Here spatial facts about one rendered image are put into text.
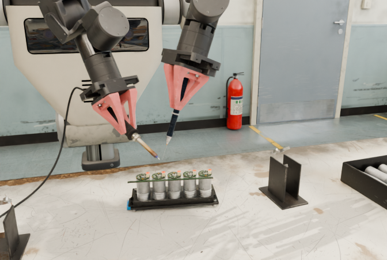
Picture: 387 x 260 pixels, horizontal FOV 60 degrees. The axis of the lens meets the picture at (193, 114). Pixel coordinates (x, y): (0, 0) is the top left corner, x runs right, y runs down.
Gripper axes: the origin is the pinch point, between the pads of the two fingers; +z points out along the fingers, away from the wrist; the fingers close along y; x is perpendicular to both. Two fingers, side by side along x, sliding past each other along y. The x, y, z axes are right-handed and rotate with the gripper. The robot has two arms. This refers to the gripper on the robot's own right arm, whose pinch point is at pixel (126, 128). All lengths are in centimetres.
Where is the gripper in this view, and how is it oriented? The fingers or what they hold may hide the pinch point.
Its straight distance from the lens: 66.0
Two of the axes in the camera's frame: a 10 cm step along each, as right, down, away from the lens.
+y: 6.2, -2.2, 7.5
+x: -6.8, 3.3, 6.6
